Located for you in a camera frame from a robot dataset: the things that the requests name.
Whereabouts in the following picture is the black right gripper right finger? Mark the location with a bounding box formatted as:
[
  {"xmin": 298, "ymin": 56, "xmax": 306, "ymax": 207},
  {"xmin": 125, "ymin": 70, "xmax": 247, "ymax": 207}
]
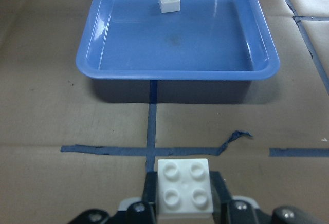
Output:
[{"xmin": 210, "ymin": 171, "xmax": 320, "ymax": 223}]

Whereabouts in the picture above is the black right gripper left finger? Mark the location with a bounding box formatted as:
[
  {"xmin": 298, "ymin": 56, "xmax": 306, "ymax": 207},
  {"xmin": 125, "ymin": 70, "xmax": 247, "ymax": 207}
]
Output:
[{"xmin": 70, "ymin": 172, "xmax": 157, "ymax": 223}]

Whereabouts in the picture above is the white building block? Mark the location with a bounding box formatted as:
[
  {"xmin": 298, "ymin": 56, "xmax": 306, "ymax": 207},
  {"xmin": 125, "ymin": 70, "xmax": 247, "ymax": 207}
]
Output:
[
  {"xmin": 157, "ymin": 158, "xmax": 213, "ymax": 219},
  {"xmin": 158, "ymin": 0, "xmax": 180, "ymax": 13}
]

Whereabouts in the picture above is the blue plastic tray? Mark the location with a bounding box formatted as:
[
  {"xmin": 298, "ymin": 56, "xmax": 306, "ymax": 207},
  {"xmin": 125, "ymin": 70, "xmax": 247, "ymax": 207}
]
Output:
[{"xmin": 76, "ymin": 0, "xmax": 280, "ymax": 81}]

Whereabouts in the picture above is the brown paper table cover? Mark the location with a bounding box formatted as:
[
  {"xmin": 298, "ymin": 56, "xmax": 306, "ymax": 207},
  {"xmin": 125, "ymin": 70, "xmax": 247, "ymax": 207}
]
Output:
[{"xmin": 1, "ymin": 0, "xmax": 328, "ymax": 223}]

